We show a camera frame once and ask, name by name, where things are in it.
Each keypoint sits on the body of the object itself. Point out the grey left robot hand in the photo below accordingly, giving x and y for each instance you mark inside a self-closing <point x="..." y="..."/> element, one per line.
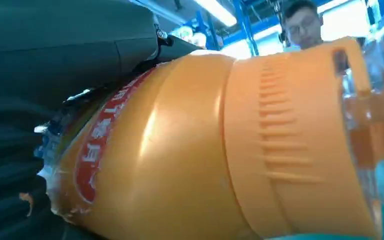
<point x="62" y="49"/>

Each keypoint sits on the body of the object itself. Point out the orange drink bottle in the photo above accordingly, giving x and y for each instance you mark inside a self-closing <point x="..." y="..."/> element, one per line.
<point x="178" y="149"/>

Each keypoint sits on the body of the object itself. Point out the ceiling light strip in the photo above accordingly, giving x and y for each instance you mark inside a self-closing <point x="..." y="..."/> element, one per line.
<point x="216" y="11"/>

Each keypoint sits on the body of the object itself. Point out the person with crossed arms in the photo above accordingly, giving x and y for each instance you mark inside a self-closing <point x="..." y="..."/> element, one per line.
<point x="303" y="28"/>

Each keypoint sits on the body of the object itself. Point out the blue metal frame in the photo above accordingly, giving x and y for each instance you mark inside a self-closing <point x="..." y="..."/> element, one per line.
<point x="245" y="23"/>

